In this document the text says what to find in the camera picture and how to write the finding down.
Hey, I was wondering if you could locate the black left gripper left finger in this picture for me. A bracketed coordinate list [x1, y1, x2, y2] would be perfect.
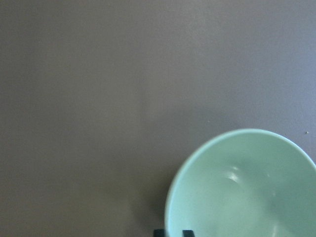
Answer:
[153, 229, 165, 237]

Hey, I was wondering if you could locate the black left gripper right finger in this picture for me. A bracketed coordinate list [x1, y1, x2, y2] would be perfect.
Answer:
[182, 230, 194, 237]

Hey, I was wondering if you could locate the light green ceramic bowl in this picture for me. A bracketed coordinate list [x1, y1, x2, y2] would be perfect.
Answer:
[164, 129, 316, 237]

